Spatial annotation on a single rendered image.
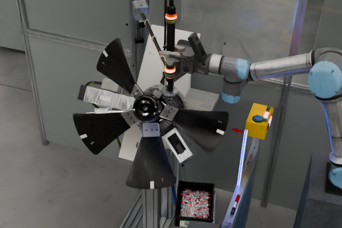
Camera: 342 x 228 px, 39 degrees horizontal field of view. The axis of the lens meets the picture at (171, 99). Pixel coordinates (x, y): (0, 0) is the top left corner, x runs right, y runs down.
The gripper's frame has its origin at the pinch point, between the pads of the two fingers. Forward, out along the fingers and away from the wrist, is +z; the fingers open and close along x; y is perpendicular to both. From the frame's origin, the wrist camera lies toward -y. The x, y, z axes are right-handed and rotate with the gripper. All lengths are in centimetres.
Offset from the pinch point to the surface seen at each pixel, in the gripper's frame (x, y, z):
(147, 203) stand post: 8, 106, 12
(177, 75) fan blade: 8.2, 17.1, -3.3
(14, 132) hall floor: 74, 150, 155
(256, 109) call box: 32, 44, -37
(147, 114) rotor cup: -6.9, 30.5, 4.6
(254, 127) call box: 21, 46, -38
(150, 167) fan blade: -18, 51, -1
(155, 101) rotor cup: -3.0, 25.5, 2.6
